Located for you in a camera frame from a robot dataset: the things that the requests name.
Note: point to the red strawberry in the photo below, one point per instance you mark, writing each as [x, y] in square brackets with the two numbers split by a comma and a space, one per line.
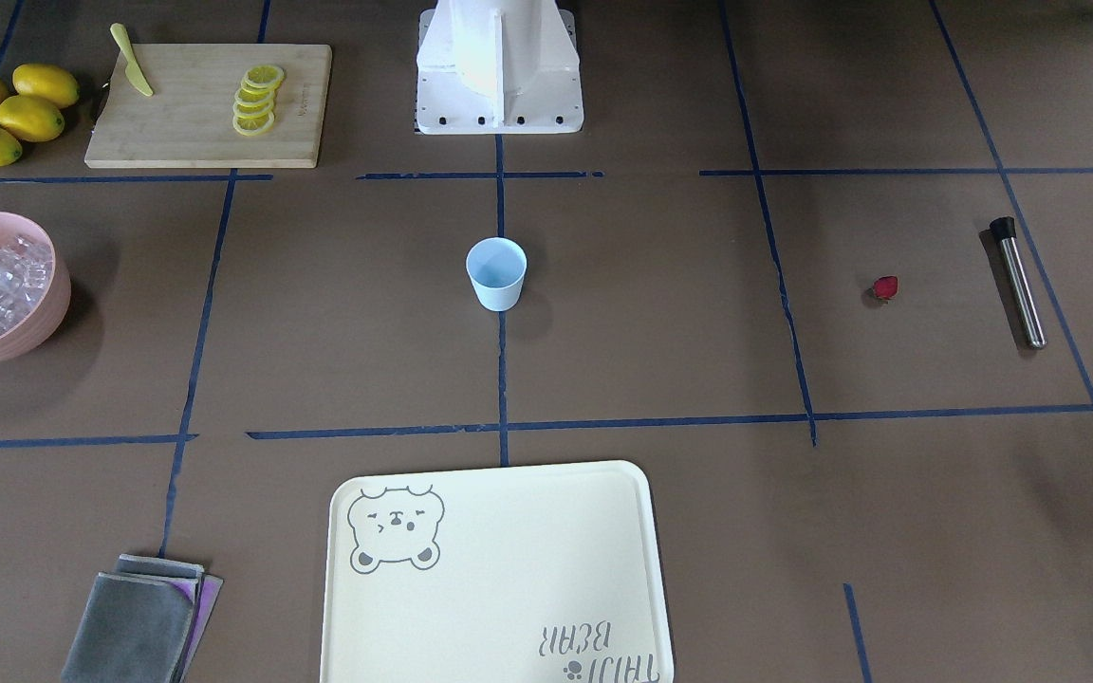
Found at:
[885, 289]

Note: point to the light blue plastic cup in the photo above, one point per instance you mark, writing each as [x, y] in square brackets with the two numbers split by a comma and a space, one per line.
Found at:
[497, 268]

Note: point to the cream bear serving tray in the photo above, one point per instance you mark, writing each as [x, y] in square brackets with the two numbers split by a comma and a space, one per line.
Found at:
[520, 574]

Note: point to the lemon slices row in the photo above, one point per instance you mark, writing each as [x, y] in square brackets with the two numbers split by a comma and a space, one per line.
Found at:
[254, 103]

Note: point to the purple folded cloth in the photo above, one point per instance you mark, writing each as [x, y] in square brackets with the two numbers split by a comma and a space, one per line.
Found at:
[206, 599]

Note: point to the wooden cutting board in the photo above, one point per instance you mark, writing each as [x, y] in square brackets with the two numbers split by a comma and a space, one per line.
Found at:
[188, 122]

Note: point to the steel muddler black tip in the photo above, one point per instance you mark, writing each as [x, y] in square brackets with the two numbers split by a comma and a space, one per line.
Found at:
[1005, 235]

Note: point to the yellow plastic knife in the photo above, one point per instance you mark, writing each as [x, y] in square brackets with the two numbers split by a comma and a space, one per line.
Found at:
[133, 73]

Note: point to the grey folded cloth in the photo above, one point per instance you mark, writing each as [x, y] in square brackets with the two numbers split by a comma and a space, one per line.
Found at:
[138, 623]

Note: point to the yellow lemon middle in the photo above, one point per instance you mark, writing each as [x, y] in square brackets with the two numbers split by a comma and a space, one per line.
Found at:
[31, 118]

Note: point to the pink bowl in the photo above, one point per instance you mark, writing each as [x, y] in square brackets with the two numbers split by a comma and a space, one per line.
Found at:
[41, 323]

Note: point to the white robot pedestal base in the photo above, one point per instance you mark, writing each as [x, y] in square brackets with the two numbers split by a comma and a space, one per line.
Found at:
[498, 68]

